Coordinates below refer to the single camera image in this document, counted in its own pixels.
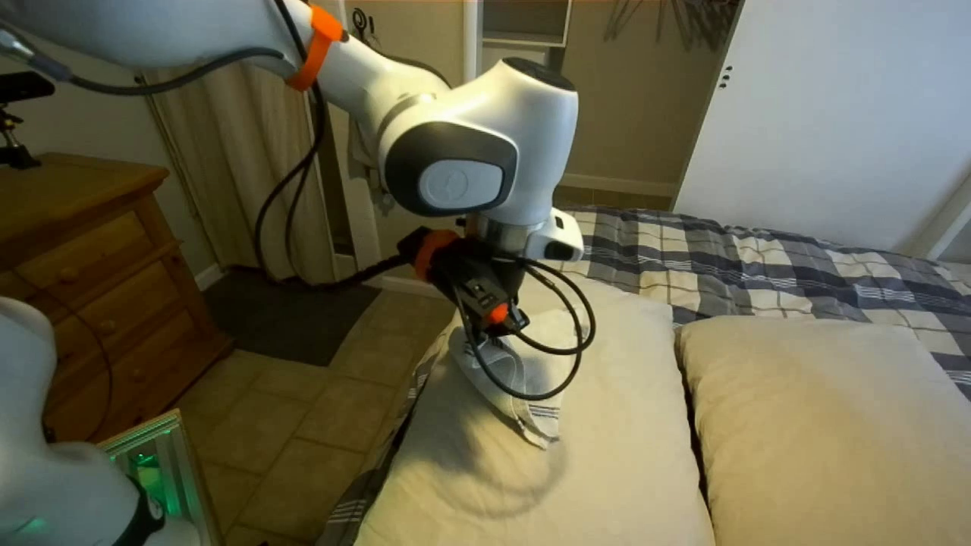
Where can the beige pillow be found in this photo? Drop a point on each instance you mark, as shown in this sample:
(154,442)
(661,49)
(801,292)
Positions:
(829,434)
(627,445)

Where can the white wooden trim board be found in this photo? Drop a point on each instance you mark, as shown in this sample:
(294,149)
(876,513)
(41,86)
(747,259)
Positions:
(360,231)

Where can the beige curtain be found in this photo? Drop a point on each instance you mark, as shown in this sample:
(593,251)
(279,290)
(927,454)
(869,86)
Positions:
(233,170)

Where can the black camera tripod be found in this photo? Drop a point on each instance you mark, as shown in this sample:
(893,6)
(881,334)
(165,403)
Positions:
(17,133)

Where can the brown wooden dresser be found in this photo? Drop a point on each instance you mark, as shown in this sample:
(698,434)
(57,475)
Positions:
(92,253)

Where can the plaid comforter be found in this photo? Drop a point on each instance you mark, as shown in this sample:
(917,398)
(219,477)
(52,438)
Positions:
(729,263)

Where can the dark plant decoration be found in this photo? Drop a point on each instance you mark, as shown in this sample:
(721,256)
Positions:
(698,20)

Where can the white closet door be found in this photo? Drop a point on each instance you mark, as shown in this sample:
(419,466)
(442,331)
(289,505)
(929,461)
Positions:
(829,102)

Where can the black gripper body, orange mount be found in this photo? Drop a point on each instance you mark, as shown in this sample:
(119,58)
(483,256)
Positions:
(465,273)

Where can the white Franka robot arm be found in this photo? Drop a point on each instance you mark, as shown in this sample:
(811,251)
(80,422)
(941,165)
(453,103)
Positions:
(456,122)

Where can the aluminium robot base, green light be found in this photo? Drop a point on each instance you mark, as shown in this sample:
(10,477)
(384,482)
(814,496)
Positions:
(154,466)

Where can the white door frame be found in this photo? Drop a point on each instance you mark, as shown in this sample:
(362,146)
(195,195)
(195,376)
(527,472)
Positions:
(470,31)

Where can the white towel with grey stripes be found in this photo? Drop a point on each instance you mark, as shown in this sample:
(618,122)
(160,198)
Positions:
(528,417)

